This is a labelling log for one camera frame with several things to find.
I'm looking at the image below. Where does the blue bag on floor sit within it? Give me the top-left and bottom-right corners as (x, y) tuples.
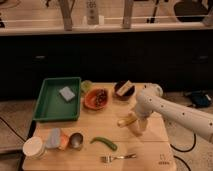
(185, 91), (212, 108)

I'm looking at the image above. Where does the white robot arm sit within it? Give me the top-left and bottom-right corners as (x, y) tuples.
(134, 84), (213, 144)

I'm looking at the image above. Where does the silver fork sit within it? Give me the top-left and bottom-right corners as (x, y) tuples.
(100, 154), (137, 163)

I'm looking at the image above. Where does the light blue sponge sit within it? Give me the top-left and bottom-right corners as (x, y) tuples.
(59, 87), (75, 101)

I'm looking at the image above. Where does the green lime cup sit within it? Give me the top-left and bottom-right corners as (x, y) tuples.
(81, 80), (92, 94)

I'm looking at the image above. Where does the orange bowl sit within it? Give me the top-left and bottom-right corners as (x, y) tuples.
(84, 89), (108, 110)

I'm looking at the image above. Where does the yellow banana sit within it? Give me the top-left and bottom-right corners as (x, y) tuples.
(117, 115), (137, 127)

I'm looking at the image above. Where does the white cylindrical container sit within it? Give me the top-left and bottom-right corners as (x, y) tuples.
(22, 136), (45, 158)

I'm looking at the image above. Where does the small metal cup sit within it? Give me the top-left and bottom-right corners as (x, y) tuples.
(69, 133), (83, 150)

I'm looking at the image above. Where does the blue grey cloth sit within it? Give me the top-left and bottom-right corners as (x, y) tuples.
(46, 128), (61, 149)

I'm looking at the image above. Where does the green plastic tray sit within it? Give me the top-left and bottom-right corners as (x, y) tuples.
(34, 77), (81, 122)

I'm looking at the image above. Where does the black cable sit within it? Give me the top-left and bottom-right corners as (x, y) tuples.
(169, 133), (198, 171)

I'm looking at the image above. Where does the orange object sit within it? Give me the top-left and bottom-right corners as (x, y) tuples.
(58, 133), (69, 150)

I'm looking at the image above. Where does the green pepper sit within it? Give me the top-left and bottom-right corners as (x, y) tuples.
(90, 137), (118, 151)

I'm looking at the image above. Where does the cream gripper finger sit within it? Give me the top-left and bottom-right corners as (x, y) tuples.
(128, 121), (140, 135)
(139, 118), (148, 132)

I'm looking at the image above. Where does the dark bowl with block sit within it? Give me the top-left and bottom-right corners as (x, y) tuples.
(114, 81), (135, 101)

